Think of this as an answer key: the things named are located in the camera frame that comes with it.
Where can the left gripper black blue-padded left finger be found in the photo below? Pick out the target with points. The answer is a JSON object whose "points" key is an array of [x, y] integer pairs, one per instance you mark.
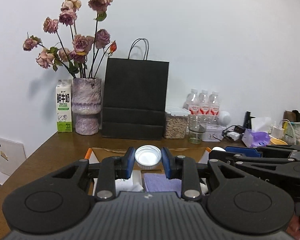
{"points": [[60, 200]]}

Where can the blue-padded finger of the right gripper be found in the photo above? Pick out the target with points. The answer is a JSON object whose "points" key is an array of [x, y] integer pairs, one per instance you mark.
{"points": [[248, 152]]}

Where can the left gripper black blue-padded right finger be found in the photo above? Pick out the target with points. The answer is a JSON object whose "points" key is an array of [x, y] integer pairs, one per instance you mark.
{"points": [[232, 198]]}

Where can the white bottle cap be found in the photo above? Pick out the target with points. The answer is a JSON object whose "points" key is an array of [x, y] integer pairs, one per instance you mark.
{"points": [[148, 157]]}

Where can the person's hand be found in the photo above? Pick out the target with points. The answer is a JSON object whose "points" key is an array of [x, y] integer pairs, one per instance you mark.
{"points": [[294, 227]]}

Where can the purple tissue pack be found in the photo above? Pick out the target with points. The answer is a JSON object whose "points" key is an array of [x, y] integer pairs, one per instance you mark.
{"points": [[257, 135]]}

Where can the yellow bowl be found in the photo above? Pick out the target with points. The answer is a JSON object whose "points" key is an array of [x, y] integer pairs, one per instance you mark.
{"points": [[275, 141]]}

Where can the black cosmetic bottle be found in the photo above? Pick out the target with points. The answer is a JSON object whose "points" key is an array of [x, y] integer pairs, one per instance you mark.
{"points": [[247, 123]]}

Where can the green white snack bag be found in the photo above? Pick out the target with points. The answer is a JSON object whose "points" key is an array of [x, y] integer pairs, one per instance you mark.
{"points": [[291, 127]]}

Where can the white round tin box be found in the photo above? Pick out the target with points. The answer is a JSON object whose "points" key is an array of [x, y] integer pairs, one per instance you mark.
{"points": [[213, 133]]}

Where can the white round lamp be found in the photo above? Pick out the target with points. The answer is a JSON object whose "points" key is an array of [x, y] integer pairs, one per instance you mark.
{"points": [[224, 118]]}

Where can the right red-label water bottle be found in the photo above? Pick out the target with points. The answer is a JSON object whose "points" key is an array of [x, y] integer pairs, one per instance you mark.
{"points": [[214, 104]]}

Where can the red-label water bottle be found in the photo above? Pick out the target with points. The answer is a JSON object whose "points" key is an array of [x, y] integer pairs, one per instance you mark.
{"points": [[214, 104], [192, 102], [204, 102]]}

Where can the clear drinking glass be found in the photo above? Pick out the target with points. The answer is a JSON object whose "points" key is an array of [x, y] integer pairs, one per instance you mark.
{"points": [[197, 127]]}

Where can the middle red-label water bottle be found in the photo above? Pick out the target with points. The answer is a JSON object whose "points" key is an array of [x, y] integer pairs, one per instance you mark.
{"points": [[204, 102]]}

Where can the left red-label water bottle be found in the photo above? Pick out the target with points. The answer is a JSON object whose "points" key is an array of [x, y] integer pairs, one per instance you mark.
{"points": [[192, 102]]}

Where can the clear container of seeds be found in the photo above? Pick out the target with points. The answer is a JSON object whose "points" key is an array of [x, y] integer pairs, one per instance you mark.
{"points": [[176, 122]]}

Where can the orange white cardboard box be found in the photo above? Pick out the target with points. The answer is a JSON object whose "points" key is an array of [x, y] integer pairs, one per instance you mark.
{"points": [[135, 183]]}

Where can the purple cloth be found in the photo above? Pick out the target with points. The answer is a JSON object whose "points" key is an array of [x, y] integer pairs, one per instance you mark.
{"points": [[154, 182]]}

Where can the purple marbled ceramic vase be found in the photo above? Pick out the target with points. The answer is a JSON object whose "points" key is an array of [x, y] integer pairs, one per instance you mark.
{"points": [[86, 104]]}

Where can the white green milk carton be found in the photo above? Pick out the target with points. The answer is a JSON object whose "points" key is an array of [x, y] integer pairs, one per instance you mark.
{"points": [[63, 106]]}

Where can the black paper shopping bag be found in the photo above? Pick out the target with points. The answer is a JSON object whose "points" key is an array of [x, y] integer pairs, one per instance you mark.
{"points": [[134, 98]]}

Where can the dried pink rose bouquet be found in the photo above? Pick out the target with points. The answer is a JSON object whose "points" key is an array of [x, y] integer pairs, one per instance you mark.
{"points": [[81, 55]]}

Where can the white charger with black cable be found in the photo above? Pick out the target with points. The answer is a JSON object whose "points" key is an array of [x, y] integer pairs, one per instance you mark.
{"points": [[233, 133]]}

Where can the white board leaning on wall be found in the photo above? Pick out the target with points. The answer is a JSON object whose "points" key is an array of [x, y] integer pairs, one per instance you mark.
{"points": [[12, 155]]}

